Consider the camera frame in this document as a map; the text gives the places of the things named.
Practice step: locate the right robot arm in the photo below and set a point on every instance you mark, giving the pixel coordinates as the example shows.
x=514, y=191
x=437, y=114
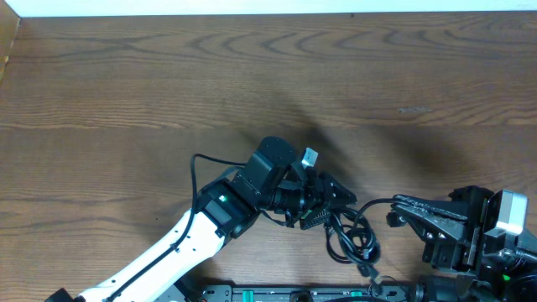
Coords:
x=506, y=271

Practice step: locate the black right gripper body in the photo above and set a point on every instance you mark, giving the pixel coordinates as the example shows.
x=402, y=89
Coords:
x=470, y=229

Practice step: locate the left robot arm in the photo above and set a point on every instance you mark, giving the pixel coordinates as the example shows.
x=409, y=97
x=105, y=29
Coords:
x=274, y=179

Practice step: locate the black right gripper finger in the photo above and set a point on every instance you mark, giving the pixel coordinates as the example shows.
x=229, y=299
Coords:
x=456, y=210
x=430, y=227

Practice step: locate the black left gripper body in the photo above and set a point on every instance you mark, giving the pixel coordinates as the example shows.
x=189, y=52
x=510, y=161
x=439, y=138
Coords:
x=316, y=200

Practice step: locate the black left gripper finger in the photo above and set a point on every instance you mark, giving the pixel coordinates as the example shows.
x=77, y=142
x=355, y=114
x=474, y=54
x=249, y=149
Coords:
x=314, y=217
x=340, y=195

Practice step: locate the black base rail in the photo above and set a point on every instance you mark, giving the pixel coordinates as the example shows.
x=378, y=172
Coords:
x=228, y=293

